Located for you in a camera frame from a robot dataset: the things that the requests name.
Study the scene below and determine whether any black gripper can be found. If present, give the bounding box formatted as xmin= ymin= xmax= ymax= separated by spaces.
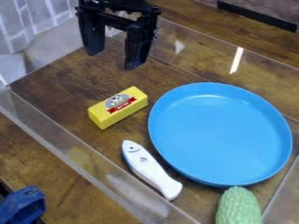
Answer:
xmin=75 ymin=0 xmax=162 ymax=70

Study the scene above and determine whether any yellow butter brick toy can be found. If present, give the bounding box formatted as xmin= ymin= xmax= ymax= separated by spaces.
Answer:
xmin=88 ymin=86 xmax=148 ymax=130

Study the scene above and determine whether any blue round tray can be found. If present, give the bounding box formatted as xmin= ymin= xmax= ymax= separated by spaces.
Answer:
xmin=148 ymin=82 xmax=294 ymax=186

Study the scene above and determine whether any white checkered curtain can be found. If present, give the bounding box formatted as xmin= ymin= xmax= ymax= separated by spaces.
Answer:
xmin=0 ymin=0 xmax=79 ymax=55

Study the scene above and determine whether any black bar on table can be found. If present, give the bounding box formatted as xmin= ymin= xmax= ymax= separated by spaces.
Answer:
xmin=216 ymin=0 xmax=299 ymax=33

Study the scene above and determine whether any white wooden fish toy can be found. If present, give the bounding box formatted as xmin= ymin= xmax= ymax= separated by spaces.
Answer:
xmin=122 ymin=140 xmax=183 ymax=200

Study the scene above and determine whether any blue clamp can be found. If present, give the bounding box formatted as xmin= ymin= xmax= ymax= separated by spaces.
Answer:
xmin=0 ymin=185 xmax=46 ymax=224

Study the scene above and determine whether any green bitter gourd toy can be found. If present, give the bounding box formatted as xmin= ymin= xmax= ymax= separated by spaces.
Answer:
xmin=215 ymin=186 xmax=263 ymax=224

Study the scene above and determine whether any clear acrylic enclosure wall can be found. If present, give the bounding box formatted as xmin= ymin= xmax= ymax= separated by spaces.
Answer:
xmin=0 ymin=20 xmax=299 ymax=224

